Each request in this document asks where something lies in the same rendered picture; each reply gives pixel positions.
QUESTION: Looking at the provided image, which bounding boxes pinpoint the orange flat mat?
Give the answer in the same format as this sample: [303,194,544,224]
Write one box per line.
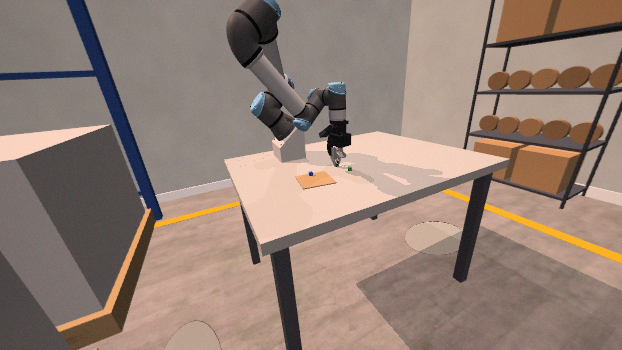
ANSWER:
[295,171,336,189]

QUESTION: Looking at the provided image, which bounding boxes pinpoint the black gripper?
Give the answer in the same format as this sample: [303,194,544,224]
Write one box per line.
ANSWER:
[327,119,351,167]

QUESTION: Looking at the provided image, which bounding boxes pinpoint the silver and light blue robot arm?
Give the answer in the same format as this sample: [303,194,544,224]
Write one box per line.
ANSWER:
[226,0,346,141]

